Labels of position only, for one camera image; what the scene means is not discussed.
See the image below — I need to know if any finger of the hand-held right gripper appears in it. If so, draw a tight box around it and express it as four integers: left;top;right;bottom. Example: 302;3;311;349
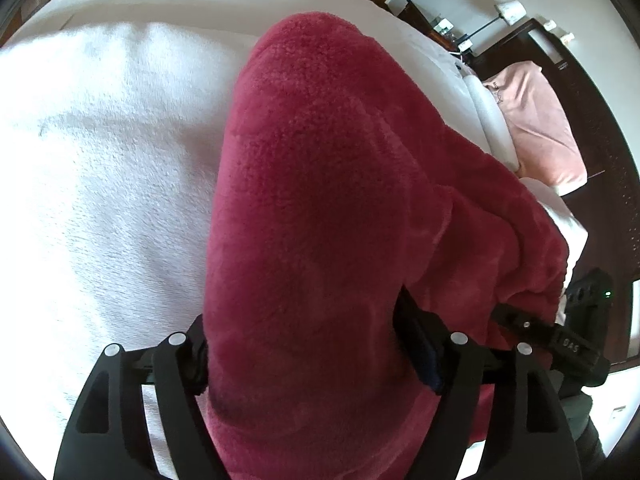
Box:
490;304;558;356

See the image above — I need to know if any white bed blanket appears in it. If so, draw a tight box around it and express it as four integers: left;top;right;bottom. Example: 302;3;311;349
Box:
0;0;523;480

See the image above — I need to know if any pink pillow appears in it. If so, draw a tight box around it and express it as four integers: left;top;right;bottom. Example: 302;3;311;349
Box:
481;60;589;197

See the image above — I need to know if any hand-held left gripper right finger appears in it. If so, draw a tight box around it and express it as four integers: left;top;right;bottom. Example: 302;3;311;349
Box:
395;287;583;480

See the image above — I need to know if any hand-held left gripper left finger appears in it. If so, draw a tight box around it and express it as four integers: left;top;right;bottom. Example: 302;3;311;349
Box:
54;312;231;480

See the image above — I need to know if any red fleece blanket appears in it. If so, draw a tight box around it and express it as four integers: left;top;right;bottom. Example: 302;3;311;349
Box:
204;10;571;480

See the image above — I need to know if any white shade lamp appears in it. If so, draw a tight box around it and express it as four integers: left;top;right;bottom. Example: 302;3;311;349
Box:
457;0;527;54

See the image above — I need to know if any white pillow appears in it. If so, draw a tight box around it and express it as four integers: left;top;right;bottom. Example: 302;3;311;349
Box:
462;74;524;177

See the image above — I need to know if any dark wooden headboard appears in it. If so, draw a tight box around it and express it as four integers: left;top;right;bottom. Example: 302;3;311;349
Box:
470;16;640;283

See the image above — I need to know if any dark wooden nightstand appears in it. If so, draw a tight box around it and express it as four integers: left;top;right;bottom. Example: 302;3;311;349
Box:
396;0;482;67

